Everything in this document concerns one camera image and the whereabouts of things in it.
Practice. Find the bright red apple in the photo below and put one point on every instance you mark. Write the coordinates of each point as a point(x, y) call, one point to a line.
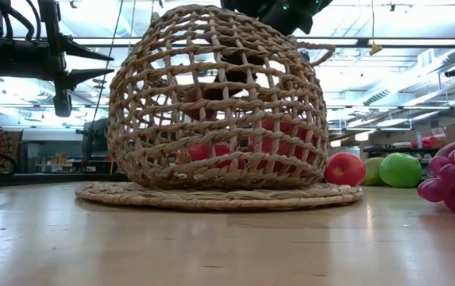
point(344, 168)

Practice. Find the black background machine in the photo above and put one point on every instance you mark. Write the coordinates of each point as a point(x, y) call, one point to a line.
point(98, 137)

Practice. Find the background shelf with boxes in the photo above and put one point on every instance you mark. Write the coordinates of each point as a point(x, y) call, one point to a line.
point(58, 159)

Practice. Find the red background item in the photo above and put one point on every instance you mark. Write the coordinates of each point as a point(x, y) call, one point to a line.
point(427, 141)

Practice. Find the round woven seagrass mat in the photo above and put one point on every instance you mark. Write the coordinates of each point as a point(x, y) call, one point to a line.
point(219, 198)

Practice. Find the large red round fruit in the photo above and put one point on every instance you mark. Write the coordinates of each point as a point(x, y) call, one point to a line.
point(270, 144)

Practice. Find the crimson round fruit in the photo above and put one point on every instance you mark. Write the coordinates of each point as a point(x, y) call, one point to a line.
point(451, 147)

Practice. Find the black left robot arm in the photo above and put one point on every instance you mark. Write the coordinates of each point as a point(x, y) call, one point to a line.
point(8, 57)

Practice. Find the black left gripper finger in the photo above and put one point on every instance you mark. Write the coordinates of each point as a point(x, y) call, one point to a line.
point(78, 48)
point(78, 76)

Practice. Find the purple grape bunch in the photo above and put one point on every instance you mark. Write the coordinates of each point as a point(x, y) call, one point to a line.
point(435, 188)

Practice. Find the pale green pear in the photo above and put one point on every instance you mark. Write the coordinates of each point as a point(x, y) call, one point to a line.
point(371, 171)

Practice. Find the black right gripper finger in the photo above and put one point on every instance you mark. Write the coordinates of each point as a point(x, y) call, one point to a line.
point(243, 59)
point(231, 76)

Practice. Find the black aluminium table frame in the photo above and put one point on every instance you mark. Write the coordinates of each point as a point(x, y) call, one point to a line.
point(52, 179)

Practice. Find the dark background table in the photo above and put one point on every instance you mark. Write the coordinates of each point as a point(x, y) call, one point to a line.
point(402, 150)

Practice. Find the patterned red wall hanging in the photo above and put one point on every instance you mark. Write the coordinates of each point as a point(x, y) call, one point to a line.
point(1, 145)

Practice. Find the red orange round fruit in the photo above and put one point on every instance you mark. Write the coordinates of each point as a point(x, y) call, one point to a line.
point(199, 152)

